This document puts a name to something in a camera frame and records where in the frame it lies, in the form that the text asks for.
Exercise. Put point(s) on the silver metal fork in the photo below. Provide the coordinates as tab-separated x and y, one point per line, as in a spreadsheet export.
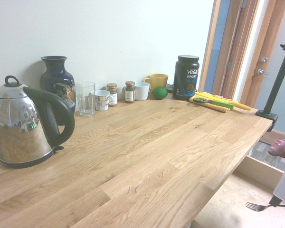
255	206

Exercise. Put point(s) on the large open wooden drawer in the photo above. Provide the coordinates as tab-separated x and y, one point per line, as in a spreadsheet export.
228	209

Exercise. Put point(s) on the yellow sheathed knife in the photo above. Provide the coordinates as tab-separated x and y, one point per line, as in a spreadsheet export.
242	105

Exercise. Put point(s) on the yellow folded cloth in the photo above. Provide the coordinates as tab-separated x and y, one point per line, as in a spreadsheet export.
218	108

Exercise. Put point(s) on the silver door deadbolt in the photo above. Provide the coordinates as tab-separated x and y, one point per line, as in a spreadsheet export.
264	59

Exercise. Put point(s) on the black Vega protein tub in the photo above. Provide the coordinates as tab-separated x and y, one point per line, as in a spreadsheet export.
185	78

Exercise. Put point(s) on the green lime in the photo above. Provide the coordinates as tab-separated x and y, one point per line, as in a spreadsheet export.
159	93

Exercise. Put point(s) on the yellow ceramic mug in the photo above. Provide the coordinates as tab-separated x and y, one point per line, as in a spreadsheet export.
159	80

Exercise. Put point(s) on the plain white cup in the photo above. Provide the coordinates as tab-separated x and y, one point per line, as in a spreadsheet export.
142	91

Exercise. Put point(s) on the slim copper-lid spice jar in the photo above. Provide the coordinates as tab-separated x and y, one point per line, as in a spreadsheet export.
129	93

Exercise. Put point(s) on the wide copper-lid spice jar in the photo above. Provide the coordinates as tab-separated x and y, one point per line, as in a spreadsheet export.
112	95

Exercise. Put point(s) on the small patterned white cup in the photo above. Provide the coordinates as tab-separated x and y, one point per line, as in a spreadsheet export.
101	99

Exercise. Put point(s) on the clear drinking glass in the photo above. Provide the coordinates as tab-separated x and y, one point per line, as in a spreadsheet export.
85	99

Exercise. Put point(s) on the dark blue painted vase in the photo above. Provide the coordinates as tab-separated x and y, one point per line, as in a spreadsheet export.
57	76

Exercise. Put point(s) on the black clamp camera stand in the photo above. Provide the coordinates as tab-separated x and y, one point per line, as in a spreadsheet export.
276	85

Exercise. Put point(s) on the wooden door frame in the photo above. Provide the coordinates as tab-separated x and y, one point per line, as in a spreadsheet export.
235	47

